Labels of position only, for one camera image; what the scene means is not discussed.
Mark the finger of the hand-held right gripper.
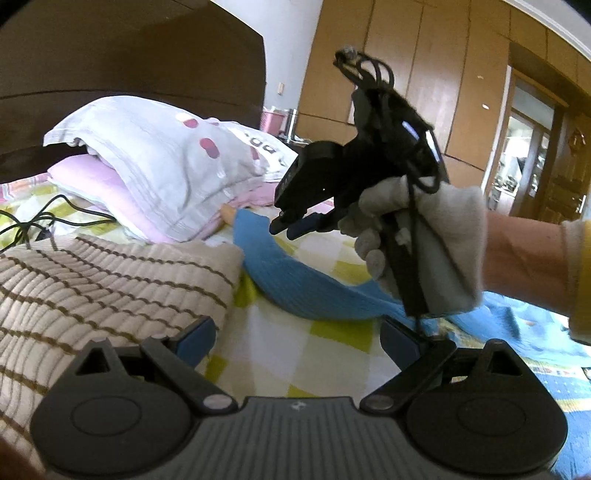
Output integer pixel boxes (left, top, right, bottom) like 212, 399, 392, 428
286, 213, 340, 241
269, 213, 306, 235

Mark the pink plastic bin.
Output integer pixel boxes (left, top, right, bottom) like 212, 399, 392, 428
262, 108, 290, 138

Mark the person's right forearm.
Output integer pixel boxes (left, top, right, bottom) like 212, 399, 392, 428
480, 213, 591, 346

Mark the wooden wardrobe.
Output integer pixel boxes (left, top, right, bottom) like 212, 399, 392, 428
295, 0, 591, 197

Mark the beige striped knit sweater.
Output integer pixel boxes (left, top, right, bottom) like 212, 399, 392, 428
0, 234, 245, 480

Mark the grey pillow with pink dots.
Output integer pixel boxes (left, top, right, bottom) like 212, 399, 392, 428
44, 95, 301, 243

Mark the yellow checked bedsheet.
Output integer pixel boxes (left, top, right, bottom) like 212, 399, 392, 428
0, 180, 591, 480

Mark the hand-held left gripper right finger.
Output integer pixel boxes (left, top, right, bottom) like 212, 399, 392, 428
360, 318, 526, 415

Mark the person's right hand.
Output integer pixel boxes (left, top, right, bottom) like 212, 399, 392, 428
338, 176, 489, 315

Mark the brown wooden door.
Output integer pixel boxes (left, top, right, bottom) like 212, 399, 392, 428
536, 106, 591, 224

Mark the blue knit sweater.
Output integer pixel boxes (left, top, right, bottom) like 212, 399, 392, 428
232, 208, 467, 337

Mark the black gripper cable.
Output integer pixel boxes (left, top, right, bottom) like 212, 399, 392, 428
335, 45, 443, 340

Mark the pink striped blanket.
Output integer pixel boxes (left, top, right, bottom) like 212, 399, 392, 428
0, 174, 51, 205

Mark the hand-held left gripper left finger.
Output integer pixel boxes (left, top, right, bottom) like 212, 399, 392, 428
74, 316, 238, 415

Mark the dark wooden headboard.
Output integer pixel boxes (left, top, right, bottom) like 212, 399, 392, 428
0, 0, 269, 185

